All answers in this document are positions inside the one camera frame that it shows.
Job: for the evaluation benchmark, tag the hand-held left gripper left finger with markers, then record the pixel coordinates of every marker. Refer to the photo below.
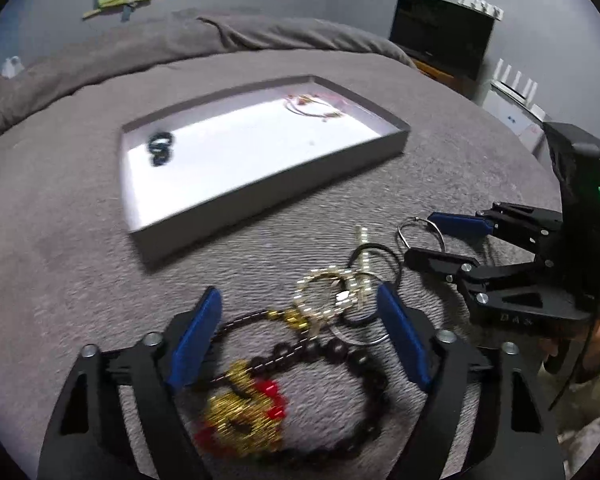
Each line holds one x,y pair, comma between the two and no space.
195,342

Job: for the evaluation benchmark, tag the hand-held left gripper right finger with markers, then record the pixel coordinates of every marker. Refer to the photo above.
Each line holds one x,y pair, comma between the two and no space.
402,345

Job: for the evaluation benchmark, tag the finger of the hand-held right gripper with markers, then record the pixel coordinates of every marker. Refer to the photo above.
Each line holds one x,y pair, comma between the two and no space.
460,224
430,259

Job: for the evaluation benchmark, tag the pale green bead strand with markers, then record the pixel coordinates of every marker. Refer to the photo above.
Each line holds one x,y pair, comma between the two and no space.
363,255

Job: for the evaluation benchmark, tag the grey cardboard tray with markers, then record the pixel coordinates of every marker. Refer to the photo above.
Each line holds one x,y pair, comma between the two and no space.
260,160

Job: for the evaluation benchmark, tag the white box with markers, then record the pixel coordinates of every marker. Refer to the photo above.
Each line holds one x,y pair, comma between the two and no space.
510,117

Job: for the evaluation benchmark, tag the wooden television stand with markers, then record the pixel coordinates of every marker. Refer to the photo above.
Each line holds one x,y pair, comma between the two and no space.
442,77

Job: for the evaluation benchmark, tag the white router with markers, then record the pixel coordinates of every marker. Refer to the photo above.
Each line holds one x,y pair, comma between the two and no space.
517,80

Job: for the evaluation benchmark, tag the grey bed blanket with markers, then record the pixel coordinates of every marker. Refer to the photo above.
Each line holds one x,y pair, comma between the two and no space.
55,260

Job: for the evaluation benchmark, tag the person's patterned clothing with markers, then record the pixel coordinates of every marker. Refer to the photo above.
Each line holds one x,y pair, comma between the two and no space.
585,420

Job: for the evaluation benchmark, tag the black television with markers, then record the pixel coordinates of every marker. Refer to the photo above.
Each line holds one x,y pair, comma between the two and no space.
442,32

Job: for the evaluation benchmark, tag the grey duvet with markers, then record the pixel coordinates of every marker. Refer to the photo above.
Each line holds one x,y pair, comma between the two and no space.
205,35

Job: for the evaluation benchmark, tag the white plastic bag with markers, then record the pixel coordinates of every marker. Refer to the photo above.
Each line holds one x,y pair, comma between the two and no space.
11,66

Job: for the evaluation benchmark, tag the white wall power strip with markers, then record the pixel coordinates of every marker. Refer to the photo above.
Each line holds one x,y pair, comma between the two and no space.
480,6

